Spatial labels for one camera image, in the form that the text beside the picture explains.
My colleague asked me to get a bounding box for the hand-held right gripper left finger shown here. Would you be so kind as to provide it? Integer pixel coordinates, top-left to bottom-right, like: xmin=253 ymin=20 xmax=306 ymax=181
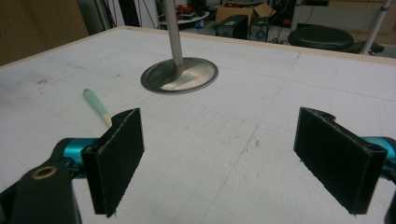
xmin=80 ymin=107 xmax=146 ymax=218

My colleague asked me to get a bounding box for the cardboard box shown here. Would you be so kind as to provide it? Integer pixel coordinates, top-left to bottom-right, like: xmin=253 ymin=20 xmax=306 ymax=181
xmin=215 ymin=2 xmax=277 ymax=26

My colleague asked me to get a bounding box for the white metal pole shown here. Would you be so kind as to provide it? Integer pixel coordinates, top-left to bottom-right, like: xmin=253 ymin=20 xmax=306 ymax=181
xmin=361 ymin=0 xmax=392 ymax=56

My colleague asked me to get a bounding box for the metal stand with round base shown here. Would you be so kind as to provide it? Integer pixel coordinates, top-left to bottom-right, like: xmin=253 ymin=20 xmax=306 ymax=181
xmin=140 ymin=0 xmax=219 ymax=95

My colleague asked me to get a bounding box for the black speaker with grey cone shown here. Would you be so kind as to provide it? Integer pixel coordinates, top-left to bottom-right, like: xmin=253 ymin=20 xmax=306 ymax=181
xmin=247 ymin=17 xmax=271 ymax=42

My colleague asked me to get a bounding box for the mint green handled tool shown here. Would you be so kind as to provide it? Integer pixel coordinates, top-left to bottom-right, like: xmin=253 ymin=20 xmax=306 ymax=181
xmin=82 ymin=88 xmax=113 ymax=128

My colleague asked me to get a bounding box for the black round stool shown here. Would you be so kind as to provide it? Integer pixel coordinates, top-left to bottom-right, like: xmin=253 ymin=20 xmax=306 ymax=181
xmin=288 ymin=24 xmax=355 ymax=52

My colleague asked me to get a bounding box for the round white table with clutter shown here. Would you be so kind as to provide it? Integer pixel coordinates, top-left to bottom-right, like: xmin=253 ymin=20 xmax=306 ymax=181
xmin=158 ymin=4 xmax=211 ymax=30

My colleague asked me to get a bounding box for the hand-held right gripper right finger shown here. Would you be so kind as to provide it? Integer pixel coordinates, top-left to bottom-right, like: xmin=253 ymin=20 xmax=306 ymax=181
xmin=292 ymin=106 xmax=389 ymax=216

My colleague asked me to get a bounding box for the black speaker box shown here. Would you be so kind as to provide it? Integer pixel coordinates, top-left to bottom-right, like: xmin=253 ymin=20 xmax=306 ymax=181
xmin=215 ymin=14 xmax=249 ymax=40

